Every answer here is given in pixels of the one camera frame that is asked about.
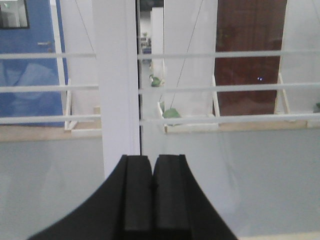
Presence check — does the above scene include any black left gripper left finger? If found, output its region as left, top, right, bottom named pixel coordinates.
left=30, top=155, right=153, bottom=240

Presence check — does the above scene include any fixed glass door panel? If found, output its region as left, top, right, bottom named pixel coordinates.
left=0, top=0, right=106, bottom=233

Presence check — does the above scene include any far green sandbag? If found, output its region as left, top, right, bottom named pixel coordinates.
left=149, top=74, right=165, bottom=87

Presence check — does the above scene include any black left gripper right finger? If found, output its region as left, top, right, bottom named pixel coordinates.
left=153, top=154, right=237, bottom=240

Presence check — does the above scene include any white sliding glass door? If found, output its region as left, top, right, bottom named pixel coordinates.
left=92, top=0, right=320, bottom=240

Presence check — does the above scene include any brown wooden door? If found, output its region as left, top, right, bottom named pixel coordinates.
left=214, top=0, right=287, bottom=116

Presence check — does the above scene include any green sandbag behind glass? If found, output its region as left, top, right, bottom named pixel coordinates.
left=162, top=108, right=181, bottom=119

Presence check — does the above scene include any blue door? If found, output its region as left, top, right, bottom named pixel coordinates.
left=0, top=0, right=68, bottom=118

